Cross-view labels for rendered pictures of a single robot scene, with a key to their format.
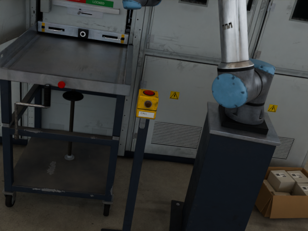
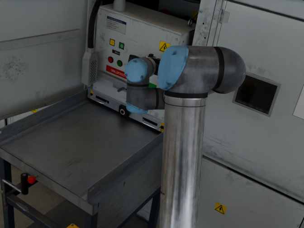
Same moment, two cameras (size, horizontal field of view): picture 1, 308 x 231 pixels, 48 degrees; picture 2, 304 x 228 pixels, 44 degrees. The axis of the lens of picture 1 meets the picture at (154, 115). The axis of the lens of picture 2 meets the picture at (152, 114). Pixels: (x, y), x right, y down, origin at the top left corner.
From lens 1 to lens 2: 1.06 m
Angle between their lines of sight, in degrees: 31
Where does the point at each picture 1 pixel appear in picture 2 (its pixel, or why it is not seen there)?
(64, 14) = (111, 87)
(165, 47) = (212, 150)
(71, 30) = (114, 105)
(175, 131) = not seen: outside the picture
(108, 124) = (148, 209)
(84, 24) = not seen: hidden behind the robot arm
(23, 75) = (9, 157)
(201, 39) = (258, 154)
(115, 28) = (157, 113)
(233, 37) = (164, 213)
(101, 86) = (68, 194)
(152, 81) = not seen: hidden behind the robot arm
